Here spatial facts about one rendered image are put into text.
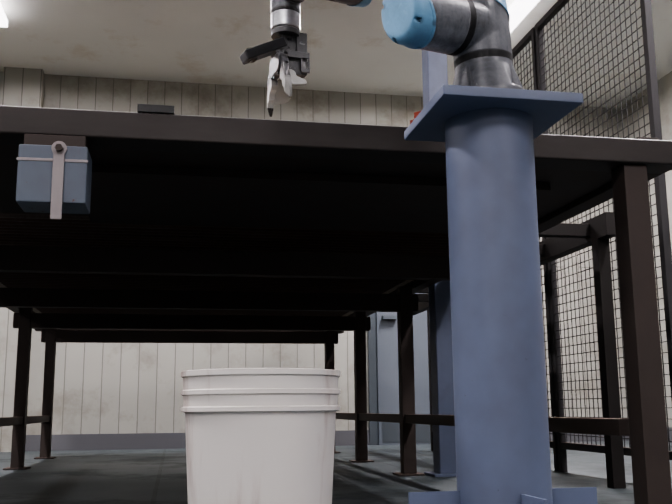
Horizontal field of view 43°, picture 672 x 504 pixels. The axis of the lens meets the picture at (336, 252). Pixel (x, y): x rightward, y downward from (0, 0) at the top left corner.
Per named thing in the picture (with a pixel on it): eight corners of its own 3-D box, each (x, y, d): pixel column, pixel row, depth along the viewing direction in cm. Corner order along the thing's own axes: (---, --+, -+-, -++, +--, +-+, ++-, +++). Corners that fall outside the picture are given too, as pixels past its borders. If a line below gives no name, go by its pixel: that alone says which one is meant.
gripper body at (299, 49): (310, 75, 209) (309, 29, 211) (276, 70, 205) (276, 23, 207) (299, 86, 216) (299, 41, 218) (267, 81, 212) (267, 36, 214)
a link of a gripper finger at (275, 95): (288, 119, 217) (295, 83, 213) (266, 116, 214) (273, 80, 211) (285, 115, 219) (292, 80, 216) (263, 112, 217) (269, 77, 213)
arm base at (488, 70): (535, 93, 161) (530, 43, 163) (456, 96, 160) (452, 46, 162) (515, 118, 176) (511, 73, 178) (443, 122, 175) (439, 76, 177)
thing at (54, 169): (85, 219, 170) (89, 132, 173) (11, 217, 167) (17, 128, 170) (90, 230, 181) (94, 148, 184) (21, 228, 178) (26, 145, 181)
